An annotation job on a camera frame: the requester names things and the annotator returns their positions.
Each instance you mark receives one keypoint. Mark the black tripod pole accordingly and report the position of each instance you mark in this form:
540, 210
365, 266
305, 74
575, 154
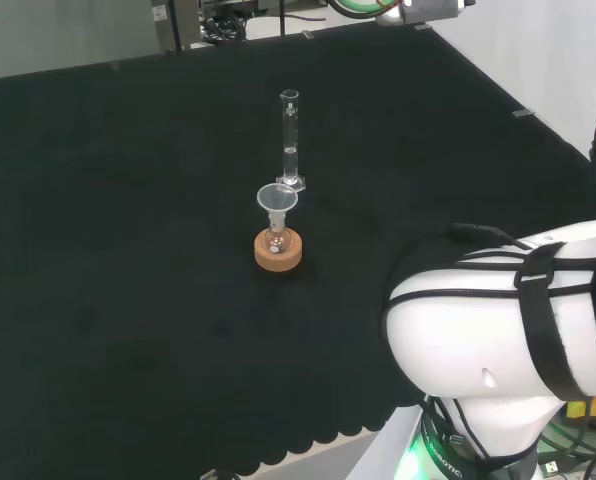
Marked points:
281, 17

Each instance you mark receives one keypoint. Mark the small round-bottom glass flask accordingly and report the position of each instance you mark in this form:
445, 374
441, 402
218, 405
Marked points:
276, 242

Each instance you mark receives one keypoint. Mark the clear glass graduated cylinder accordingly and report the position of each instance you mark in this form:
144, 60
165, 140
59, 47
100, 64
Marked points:
289, 130

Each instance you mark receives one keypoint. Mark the grey metal cabinet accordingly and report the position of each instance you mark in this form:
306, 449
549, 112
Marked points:
170, 25

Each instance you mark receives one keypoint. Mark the black bench cloth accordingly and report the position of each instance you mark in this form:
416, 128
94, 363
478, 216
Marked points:
128, 225

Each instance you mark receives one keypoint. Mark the clear plastic funnel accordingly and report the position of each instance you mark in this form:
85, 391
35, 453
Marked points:
276, 199

